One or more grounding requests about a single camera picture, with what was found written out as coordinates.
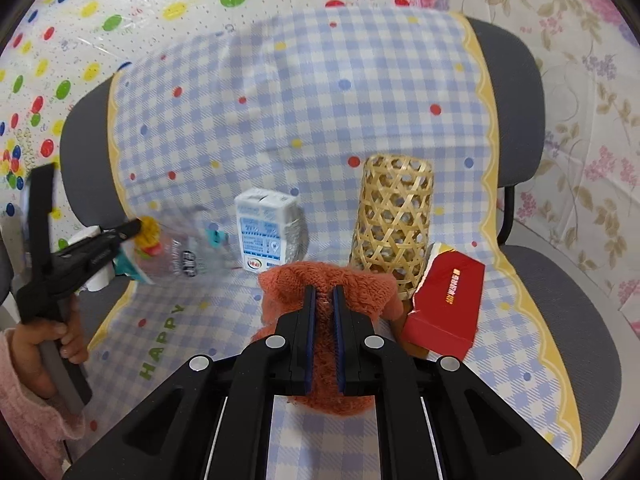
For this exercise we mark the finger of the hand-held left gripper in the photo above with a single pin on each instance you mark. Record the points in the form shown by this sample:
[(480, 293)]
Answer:
[(100, 250)]

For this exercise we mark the red cardboard box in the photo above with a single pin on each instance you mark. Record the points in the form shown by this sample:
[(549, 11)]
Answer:
[(445, 310)]

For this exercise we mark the orange knitted cloth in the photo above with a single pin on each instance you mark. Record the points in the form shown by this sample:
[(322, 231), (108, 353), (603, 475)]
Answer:
[(290, 290)]

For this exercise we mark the person's left hand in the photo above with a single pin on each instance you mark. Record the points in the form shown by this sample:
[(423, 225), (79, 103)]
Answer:
[(30, 350)]

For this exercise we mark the white blue milk carton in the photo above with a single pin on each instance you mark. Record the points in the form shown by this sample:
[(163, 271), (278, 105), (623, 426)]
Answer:
[(265, 235)]

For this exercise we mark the grey office chair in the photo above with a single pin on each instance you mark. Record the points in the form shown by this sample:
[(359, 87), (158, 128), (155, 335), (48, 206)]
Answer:
[(515, 85)]

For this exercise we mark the clear plastic bottle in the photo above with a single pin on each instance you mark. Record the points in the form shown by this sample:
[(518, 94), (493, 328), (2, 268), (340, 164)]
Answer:
[(180, 260)]

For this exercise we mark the blue checked plastic cloth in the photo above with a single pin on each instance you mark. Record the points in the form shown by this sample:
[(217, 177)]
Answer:
[(300, 110)]

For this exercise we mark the woven bamboo basket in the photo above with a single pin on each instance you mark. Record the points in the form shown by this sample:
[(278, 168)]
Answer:
[(390, 220)]

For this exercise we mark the balloon print plastic sheet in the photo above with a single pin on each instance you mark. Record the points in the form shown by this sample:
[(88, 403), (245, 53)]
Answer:
[(75, 20)]

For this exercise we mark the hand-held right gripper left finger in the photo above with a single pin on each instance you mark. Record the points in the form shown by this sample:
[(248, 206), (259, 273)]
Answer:
[(310, 340)]

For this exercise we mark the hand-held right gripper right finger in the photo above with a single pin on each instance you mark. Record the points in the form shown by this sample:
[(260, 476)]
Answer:
[(339, 340)]

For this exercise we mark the person's left forearm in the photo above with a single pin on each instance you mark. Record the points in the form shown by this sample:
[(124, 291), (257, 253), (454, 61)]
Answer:
[(25, 410)]

